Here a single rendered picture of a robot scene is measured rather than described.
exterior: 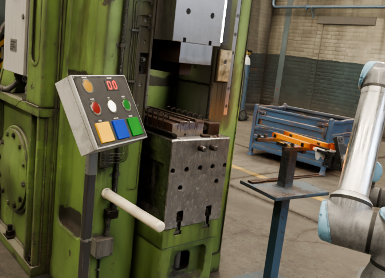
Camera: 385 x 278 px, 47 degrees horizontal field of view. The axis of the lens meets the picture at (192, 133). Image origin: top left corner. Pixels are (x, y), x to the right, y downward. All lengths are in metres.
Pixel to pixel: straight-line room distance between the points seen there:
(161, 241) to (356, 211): 0.98
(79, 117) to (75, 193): 0.90
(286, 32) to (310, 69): 1.17
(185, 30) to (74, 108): 0.73
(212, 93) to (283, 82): 8.86
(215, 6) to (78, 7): 0.69
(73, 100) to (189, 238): 1.05
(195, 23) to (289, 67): 9.12
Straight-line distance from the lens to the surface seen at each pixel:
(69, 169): 2.47
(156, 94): 2.62
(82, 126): 1.60
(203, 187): 2.26
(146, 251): 2.35
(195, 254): 2.48
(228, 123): 2.57
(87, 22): 2.32
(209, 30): 2.19
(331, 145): 2.44
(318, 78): 10.70
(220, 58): 2.42
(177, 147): 2.08
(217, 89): 2.46
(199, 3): 2.15
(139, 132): 1.80
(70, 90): 1.62
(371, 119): 1.78
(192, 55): 2.13
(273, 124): 6.03
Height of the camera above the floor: 1.33
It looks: 10 degrees down
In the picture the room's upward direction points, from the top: 7 degrees clockwise
